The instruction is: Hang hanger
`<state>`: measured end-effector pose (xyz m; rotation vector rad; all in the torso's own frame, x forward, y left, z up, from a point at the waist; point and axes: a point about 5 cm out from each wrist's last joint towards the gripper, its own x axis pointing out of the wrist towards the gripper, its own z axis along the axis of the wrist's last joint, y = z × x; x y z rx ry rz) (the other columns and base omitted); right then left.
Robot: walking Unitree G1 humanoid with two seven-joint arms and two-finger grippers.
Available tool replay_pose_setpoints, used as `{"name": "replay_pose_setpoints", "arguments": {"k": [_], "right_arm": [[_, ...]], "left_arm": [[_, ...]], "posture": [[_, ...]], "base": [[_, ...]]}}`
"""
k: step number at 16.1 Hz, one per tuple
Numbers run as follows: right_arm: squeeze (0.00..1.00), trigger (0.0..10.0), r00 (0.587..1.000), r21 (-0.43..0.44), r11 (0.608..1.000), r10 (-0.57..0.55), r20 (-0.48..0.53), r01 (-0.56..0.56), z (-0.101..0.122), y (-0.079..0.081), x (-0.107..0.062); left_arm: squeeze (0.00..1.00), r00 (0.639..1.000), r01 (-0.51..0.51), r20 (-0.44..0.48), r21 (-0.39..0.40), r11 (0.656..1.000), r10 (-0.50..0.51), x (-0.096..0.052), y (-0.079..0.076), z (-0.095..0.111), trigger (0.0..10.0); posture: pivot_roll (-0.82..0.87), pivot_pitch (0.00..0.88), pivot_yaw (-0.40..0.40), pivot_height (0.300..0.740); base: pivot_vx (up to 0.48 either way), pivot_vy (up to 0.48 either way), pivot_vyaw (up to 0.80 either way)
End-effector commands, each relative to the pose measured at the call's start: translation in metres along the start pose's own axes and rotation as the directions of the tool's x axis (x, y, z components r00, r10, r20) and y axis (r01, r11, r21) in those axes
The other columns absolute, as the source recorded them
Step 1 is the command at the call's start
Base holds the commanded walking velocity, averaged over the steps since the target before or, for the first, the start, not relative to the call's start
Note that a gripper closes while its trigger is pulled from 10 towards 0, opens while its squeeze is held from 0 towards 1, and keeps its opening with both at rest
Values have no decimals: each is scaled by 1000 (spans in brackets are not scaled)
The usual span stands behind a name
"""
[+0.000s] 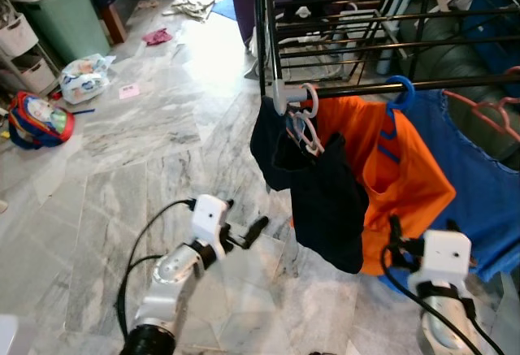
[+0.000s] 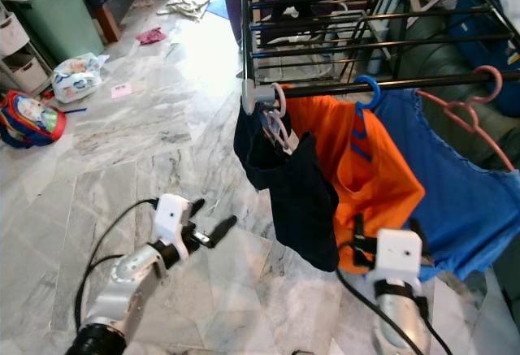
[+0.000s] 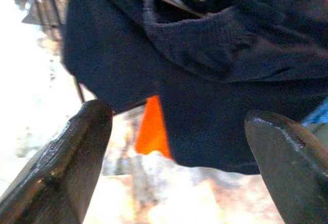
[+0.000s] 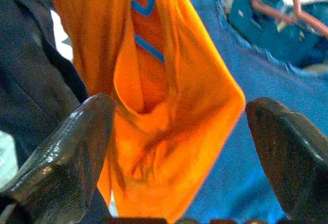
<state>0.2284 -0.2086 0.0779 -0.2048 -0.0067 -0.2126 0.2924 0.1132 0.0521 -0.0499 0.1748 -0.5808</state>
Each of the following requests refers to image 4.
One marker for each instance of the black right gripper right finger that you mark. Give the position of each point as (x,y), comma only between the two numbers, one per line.
(294,162)

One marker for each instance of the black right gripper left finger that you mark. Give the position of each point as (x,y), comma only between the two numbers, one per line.
(59,162)

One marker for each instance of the pink plastic hanger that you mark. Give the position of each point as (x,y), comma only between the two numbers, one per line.
(272,12)

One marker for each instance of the blue shirt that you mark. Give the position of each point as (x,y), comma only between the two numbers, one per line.
(269,80)

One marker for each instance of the black shirt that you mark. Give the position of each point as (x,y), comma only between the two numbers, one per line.
(25,67)

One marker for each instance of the orange shirt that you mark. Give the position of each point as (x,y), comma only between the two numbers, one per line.
(159,93)

